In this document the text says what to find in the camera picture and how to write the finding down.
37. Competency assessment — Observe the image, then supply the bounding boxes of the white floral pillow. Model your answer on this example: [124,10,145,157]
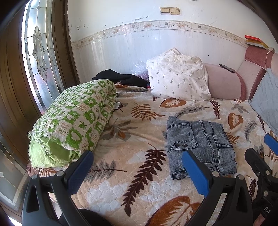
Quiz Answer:
[146,48,212,101]

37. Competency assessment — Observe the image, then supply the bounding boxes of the leaf-printed blanket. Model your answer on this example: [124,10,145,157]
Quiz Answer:
[26,84,278,226]

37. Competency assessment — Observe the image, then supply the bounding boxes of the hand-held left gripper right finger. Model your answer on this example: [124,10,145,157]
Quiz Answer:
[182,150,254,226]

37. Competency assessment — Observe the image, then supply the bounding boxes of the green patterned rolled quilt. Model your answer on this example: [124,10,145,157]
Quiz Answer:
[28,79,117,169]

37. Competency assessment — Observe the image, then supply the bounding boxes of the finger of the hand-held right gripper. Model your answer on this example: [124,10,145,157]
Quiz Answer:
[263,133,278,163]
[244,148,272,181]

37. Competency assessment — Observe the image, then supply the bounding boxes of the yellow-edged book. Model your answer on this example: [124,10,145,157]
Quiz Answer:
[246,39,268,49]

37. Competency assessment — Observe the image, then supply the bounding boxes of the pink padded headboard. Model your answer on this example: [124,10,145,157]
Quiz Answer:
[203,47,278,100]

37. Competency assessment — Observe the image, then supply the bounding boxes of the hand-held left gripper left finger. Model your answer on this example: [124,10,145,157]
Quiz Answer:
[22,150,94,226]

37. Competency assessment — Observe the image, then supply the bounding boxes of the grey-blue quilted pillow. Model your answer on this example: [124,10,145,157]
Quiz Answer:
[249,68,278,131]

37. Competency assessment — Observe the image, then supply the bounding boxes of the black garment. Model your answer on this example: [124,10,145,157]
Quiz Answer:
[92,69,148,87]

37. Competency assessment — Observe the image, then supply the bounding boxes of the clear plastic bag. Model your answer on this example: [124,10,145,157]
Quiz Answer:
[130,61,150,81]

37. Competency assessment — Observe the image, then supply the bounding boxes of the stained glass window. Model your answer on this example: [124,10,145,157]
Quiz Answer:
[0,0,63,211]

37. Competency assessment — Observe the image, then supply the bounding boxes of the white cord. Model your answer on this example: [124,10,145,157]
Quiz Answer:
[264,50,274,70]

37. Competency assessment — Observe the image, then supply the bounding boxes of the wooden window frame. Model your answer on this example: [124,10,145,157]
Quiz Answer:
[0,0,80,218]

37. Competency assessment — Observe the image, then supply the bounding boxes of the grey denim pants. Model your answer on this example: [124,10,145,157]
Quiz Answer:
[166,116,238,180]

